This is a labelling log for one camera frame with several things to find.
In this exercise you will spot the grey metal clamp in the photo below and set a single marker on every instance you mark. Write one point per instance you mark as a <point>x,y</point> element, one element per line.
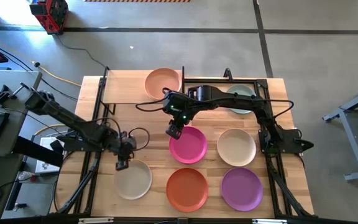
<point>19,90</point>

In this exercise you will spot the silver metal bracket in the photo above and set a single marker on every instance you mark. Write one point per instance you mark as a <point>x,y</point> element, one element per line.
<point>269,221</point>
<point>95,220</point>

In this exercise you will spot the cream plate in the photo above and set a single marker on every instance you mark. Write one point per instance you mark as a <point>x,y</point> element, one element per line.
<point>236,147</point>

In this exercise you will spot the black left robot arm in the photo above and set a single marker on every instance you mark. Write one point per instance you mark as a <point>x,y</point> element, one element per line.
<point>67,119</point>

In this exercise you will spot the peach plate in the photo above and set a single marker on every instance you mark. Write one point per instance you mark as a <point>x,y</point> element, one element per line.
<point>160,82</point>

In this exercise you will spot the white box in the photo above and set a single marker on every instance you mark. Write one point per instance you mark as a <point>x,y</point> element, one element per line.
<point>45,165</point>

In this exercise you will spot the red black power station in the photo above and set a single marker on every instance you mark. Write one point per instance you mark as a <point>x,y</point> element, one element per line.
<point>50,15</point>

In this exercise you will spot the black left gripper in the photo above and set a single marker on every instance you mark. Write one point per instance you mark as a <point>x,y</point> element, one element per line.
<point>124,146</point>

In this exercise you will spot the clear plastic bottle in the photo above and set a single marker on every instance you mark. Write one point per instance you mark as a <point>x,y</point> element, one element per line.
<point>25,176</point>

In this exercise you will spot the black table clamp hook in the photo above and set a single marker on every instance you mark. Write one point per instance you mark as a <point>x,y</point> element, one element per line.
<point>226,74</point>

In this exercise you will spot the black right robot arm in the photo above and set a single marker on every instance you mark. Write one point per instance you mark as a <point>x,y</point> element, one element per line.
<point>222,98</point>

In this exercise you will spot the sage green plate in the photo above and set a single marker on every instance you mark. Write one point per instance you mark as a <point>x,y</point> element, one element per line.
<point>241,89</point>

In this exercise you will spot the grey beige plate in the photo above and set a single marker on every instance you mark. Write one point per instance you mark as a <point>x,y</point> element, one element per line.
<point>134,182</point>

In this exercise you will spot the purple plate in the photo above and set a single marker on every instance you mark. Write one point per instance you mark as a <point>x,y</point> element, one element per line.
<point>241,189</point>

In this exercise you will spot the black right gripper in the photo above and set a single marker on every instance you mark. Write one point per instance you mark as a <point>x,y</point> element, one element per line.
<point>179,109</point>

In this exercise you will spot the orange plate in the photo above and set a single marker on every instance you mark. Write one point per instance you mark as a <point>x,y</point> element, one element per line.
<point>186,189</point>

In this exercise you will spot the black flat bar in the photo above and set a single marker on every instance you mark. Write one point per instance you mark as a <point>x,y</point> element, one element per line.
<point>36,151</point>

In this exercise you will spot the pink plate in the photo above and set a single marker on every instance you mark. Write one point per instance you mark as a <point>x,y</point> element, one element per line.
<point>191,147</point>

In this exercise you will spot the black metal table frame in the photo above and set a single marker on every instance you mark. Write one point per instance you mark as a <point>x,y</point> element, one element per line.
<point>289,186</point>

